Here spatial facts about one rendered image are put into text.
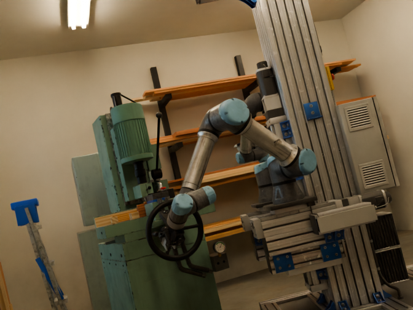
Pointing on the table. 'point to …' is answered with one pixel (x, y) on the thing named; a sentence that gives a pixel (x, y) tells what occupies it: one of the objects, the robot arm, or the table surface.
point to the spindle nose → (140, 172)
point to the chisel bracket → (140, 190)
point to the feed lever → (157, 152)
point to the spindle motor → (131, 133)
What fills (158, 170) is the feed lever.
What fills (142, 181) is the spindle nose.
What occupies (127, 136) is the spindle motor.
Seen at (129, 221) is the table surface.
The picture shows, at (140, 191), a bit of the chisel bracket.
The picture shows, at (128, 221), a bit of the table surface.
